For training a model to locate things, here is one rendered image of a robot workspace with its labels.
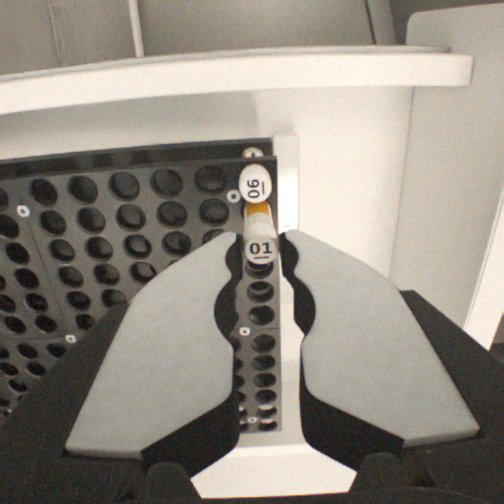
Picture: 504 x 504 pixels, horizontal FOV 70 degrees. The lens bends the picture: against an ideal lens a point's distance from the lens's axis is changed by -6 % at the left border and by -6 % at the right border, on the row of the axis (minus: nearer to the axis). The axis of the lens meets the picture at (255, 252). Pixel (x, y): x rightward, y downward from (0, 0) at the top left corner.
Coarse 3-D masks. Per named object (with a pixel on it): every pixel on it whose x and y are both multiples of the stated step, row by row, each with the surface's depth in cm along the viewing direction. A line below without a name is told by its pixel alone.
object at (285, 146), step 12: (276, 144) 20; (288, 144) 20; (288, 156) 20; (288, 168) 21; (288, 180) 21; (288, 192) 21; (288, 204) 22; (288, 216) 22; (288, 228) 22; (288, 288) 25; (288, 300) 25
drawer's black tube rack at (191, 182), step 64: (0, 192) 18; (64, 192) 15; (128, 192) 19; (192, 192) 16; (0, 256) 17; (64, 256) 18; (128, 256) 17; (0, 320) 19; (64, 320) 19; (0, 384) 21
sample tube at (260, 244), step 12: (252, 204) 16; (264, 204) 16; (252, 216) 15; (264, 216) 14; (252, 228) 14; (264, 228) 13; (252, 240) 13; (264, 240) 13; (276, 240) 13; (252, 252) 13; (264, 252) 13; (276, 252) 13
